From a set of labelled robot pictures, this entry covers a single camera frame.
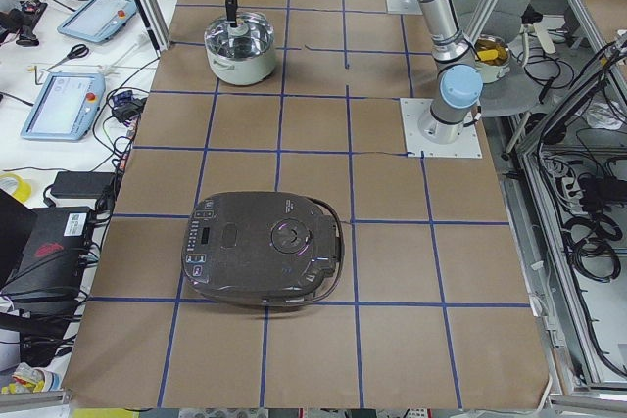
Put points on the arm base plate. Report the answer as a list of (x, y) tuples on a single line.
[(426, 137)]

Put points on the black rice cooker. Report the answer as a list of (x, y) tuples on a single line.
[(260, 248)]

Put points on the black scissors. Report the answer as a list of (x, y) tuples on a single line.
[(77, 51)]

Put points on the lower blue teach pendant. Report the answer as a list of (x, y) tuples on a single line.
[(66, 107)]

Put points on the blue teach pendant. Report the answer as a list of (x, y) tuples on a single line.
[(66, 107), (98, 21)]

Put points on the glass pot lid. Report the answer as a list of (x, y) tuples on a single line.
[(252, 36)]

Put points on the yellow tape roll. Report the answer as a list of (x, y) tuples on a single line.
[(15, 186)]

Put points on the pale green cooking pot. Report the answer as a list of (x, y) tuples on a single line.
[(243, 72)]

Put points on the upper blue teach pendant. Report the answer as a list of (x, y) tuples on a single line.
[(98, 21)]

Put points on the black power adapter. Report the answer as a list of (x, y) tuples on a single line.
[(81, 184)]

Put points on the black computer box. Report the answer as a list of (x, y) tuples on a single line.
[(52, 262)]

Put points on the grey office chair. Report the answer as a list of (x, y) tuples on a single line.
[(515, 92)]

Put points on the steel bowl with yellow items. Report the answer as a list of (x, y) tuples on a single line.
[(493, 62)]

